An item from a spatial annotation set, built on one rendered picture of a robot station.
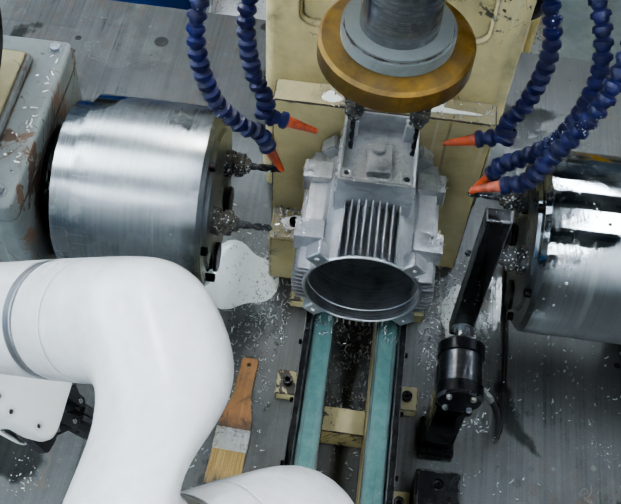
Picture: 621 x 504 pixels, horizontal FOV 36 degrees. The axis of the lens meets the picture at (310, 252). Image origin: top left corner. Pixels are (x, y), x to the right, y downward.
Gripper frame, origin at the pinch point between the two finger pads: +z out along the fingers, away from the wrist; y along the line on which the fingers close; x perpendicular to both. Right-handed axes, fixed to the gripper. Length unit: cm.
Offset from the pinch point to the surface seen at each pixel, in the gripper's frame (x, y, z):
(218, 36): 23, 94, 22
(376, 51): -35, 36, -3
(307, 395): -5.7, 16.2, 29.5
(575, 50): -1, 191, 142
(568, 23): 0, 203, 141
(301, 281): -9.7, 27.8, 20.1
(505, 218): -42, 24, 15
